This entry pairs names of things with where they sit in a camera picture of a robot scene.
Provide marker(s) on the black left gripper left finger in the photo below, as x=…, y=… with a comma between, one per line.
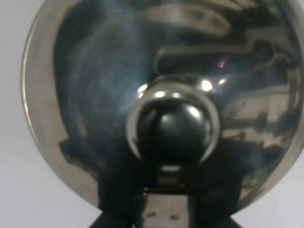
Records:
x=119, y=181

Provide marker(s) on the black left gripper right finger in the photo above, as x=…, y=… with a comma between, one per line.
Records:
x=215, y=184

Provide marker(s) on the stainless steel teapot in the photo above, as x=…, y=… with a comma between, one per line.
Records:
x=171, y=78

